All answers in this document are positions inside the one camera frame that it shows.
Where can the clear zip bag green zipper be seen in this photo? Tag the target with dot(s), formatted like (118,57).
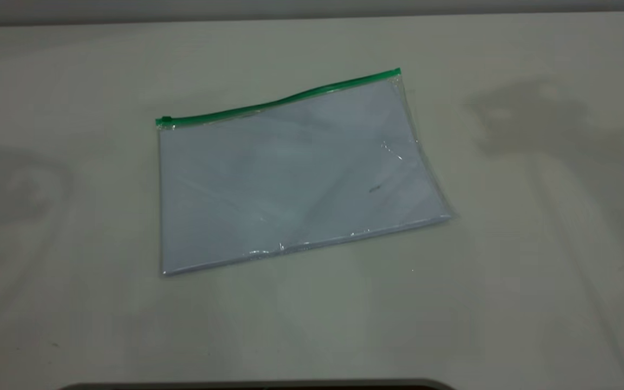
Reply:
(290,179)

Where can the green zipper slider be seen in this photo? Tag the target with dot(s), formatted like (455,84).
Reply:
(166,119)

